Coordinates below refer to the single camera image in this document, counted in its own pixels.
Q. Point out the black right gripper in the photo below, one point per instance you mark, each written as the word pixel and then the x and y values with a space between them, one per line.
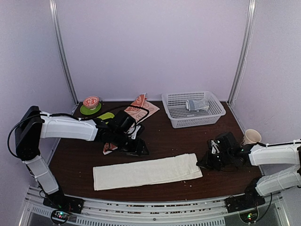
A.
pixel 206 161

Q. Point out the green bowl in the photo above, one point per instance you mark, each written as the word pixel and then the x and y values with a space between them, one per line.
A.
pixel 107 115

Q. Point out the rolled grey towel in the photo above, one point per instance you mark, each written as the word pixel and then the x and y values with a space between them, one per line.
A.
pixel 197 105

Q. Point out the right aluminium post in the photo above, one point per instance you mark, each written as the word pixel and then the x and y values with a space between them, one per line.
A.
pixel 243 53

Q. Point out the red patterned bowl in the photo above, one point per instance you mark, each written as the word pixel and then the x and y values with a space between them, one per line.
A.
pixel 91 102

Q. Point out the white towel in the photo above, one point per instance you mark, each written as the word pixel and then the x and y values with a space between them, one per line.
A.
pixel 151 172

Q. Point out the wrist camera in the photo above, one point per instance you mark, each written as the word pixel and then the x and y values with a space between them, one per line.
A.
pixel 122 122
pixel 226 140

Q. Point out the left aluminium post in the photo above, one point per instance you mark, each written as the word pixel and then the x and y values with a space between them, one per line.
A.
pixel 62 54

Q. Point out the aluminium front rail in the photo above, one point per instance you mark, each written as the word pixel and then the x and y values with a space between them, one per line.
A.
pixel 205 212

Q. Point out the orange patterned towel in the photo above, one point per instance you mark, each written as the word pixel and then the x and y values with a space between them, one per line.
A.
pixel 139 114

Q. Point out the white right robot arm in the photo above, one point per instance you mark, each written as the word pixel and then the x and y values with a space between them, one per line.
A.
pixel 259 154

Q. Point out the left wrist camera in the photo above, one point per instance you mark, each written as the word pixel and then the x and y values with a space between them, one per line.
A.
pixel 122 122

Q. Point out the green plate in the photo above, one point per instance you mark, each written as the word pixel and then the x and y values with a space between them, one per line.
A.
pixel 86 111

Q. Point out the aluminium post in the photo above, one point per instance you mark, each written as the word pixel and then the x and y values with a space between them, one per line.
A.
pixel 243 53
pixel 62 54

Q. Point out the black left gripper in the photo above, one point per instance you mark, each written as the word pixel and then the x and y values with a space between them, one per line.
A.
pixel 139 143

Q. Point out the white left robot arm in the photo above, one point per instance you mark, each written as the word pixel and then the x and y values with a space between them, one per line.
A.
pixel 37 125

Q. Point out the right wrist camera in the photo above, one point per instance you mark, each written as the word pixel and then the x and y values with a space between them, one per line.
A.
pixel 226 140

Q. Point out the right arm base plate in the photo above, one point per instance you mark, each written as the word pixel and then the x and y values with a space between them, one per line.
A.
pixel 242 202

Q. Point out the white plastic basket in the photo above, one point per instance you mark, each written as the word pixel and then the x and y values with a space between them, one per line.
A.
pixel 180 117

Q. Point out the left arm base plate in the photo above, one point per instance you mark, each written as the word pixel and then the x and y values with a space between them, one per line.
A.
pixel 68 204

